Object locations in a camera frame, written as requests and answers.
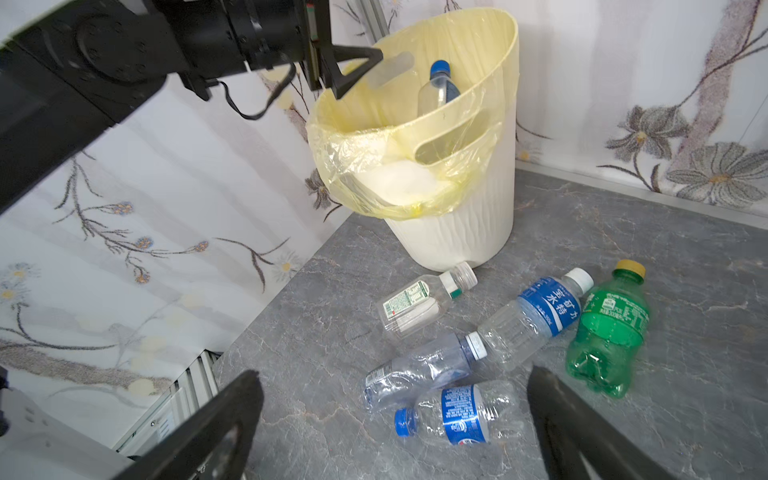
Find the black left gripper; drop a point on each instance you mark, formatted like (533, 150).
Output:
(277, 32)

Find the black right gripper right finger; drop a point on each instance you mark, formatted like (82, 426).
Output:
(574, 437)

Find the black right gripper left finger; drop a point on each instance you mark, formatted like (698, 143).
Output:
(214, 443)

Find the clear bottle blue label blue cap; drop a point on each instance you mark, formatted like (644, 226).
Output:
(488, 412)

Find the small green bottle yellow cap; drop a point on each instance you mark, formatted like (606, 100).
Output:
(611, 331)

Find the crushed clear bottle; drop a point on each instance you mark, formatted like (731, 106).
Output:
(402, 380)

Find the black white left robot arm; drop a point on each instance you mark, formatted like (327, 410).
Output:
(86, 66)

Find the white bin yellow bag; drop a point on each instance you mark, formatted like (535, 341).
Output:
(443, 182)

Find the clear square bottle white cap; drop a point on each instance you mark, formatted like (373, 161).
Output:
(424, 300)

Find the aluminium mounting rail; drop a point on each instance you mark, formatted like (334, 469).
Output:
(195, 387)

